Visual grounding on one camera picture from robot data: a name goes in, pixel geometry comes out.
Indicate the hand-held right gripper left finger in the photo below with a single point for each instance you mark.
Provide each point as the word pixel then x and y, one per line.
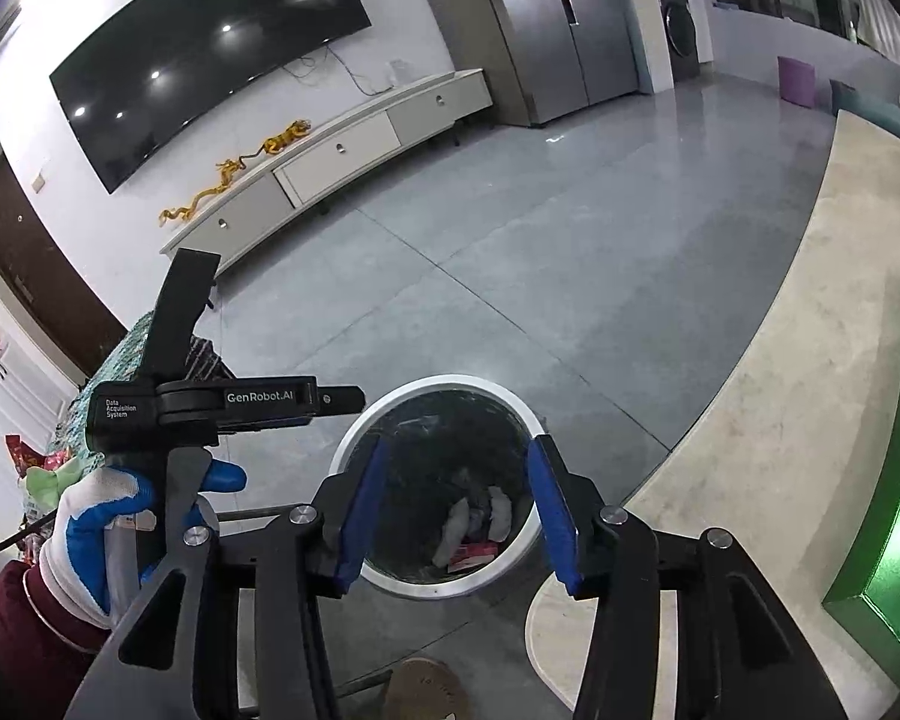
pixel 360 517

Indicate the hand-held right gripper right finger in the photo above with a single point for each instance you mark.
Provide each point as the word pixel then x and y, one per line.
pixel 556 521

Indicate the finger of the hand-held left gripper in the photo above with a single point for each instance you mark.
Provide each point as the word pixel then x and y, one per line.
pixel 184 487
pixel 184 307

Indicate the white rimmed grey trash bin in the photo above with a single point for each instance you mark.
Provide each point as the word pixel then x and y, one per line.
pixel 450 384

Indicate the person's left forearm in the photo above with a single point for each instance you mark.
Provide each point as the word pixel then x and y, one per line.
pixel 30 652

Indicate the person's left hand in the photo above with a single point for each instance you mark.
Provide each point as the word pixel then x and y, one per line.
pixel 94 532

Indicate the white crumpled tissue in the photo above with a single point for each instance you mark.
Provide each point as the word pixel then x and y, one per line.
pixel 456 525
pixel 499 514

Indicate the zigzag patterned blanket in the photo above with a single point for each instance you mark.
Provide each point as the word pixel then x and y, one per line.
pixel 124 364

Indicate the red snack wrapper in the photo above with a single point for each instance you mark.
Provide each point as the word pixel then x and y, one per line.
pixel 474 556

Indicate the black bin liner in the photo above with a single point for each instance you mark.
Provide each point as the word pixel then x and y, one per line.
pixel 427 450

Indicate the golden dragon ornament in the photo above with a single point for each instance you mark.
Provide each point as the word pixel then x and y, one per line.
pixel 210 191

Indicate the light green plastic bag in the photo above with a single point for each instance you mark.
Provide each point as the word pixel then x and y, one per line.
pixel 52 484

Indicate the brown entrance door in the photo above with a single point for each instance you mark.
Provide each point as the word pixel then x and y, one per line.
pixel 41 270

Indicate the red snack bag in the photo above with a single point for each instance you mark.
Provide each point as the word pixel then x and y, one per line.
pixel 24 456

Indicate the white tall cabinet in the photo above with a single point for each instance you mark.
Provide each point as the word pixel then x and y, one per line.
pixel 15 397

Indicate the round brown slotted disc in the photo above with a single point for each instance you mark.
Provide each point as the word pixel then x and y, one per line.
pixel 420 690

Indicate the golden tiger ornament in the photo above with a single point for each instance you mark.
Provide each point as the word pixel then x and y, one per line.
pixel 289 139

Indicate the white grey television cabinet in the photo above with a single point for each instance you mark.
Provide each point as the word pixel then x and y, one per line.
pixel 345 146

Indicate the beige marble coffee table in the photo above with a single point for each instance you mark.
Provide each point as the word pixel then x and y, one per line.
pixel 795 315

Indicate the small white device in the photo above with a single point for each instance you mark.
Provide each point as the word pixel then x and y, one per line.
pixel 400 71

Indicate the green tray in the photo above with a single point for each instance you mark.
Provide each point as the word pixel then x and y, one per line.
pixel 889 540

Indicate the grey double door refrigerator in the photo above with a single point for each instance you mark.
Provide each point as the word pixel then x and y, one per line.
pixel 555 22

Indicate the purple plastic bin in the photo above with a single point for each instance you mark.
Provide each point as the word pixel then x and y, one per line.
pixel 796 81

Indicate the grey washing machine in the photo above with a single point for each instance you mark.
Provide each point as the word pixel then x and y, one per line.
pixel 681 26

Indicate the teal sofa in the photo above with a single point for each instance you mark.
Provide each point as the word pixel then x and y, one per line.
pixel 866 109

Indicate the wall switch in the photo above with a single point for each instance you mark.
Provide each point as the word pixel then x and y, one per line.
pixel 37 181

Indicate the large black wall television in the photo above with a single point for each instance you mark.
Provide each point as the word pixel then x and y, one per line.
pixel 210 45

